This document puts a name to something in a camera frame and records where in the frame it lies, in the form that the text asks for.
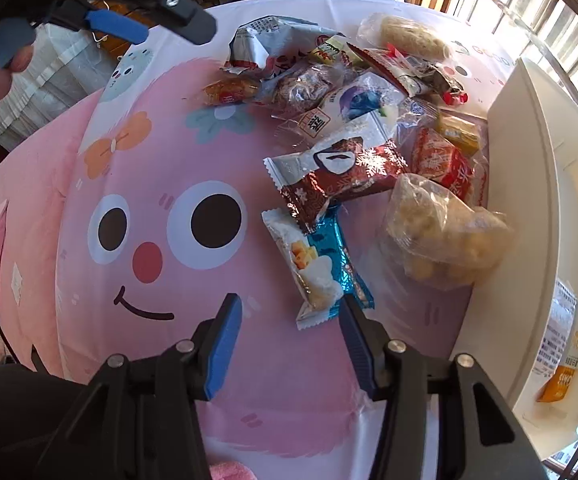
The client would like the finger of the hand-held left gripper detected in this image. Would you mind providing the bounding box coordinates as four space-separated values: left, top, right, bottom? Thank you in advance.
134 0 218 44
44 0 150 45

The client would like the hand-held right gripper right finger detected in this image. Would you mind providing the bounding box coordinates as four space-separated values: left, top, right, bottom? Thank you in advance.
338 294 550 480

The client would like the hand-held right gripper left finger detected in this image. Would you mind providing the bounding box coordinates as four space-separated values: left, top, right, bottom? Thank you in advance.
34 294 244 480

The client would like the grey white snack packet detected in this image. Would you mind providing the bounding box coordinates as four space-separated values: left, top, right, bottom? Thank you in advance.
221 16 320 78

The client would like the small orange pastry packet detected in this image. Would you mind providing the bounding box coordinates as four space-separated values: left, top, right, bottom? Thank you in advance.
203 77 260 106

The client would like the white cheese snack packet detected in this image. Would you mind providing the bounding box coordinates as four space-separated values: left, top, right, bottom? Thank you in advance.
261 208 346 332

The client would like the clear brown nut packet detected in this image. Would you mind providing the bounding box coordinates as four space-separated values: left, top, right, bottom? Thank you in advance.
259 62 350 116

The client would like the clear bag of yellow puffs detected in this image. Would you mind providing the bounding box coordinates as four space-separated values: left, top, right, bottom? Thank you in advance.
379 172 514 291

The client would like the green yellow snack packet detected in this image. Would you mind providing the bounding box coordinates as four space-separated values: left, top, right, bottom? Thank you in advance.
309 34 364 68

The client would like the dark red snowflake packet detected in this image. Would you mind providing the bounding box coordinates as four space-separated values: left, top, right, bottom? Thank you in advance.
263 116 408 235

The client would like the white blueberry snack packet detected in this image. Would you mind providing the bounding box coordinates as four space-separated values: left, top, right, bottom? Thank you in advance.
296 72 410 141

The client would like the red cracker packet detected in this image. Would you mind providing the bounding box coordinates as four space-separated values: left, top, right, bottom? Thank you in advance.
409 127 490 206

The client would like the white plastic basket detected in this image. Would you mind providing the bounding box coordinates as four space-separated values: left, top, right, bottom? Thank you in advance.
451 57 578 461

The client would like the clear rice puff bar packet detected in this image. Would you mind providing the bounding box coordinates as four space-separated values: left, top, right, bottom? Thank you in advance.
358 12 452 61

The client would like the clear red-trim seaweed packet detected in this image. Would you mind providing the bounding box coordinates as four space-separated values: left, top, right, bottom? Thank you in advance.
364 47 471 107

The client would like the white lace furniture cover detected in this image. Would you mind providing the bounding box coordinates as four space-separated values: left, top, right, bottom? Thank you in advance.
0 25 117 151

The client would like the pink monster printed tablecloth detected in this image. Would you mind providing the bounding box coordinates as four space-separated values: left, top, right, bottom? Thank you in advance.
56 0 524 480

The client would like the white text-printed packet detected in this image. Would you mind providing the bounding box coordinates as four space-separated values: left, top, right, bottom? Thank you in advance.
531 277 578 376

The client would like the person's dark clothing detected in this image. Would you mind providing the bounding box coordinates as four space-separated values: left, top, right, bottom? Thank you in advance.
0 362 120 480

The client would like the metal window grille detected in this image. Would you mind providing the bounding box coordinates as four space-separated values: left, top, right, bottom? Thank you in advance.
409 0 578 136

